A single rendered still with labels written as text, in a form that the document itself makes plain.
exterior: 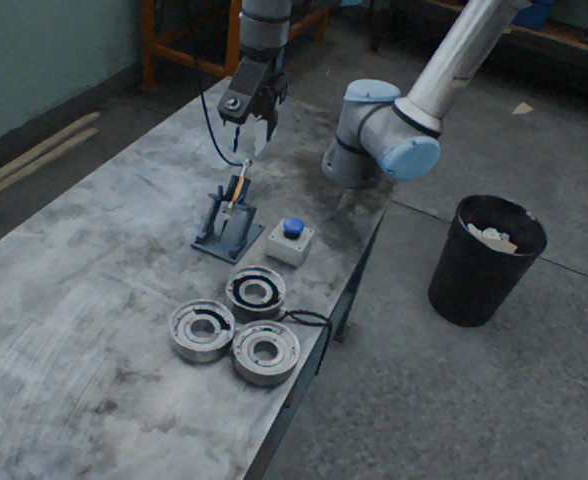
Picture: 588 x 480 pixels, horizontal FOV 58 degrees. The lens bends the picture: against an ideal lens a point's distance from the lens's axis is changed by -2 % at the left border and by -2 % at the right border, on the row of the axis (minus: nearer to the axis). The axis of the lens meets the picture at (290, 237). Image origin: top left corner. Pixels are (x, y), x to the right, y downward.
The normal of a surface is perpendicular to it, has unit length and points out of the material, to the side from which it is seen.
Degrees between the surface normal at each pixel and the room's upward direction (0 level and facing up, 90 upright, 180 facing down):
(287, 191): 0
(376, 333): 0
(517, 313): 0
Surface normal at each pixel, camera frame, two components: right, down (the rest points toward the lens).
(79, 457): 0.15, -0.73
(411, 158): 0.32, 0.75
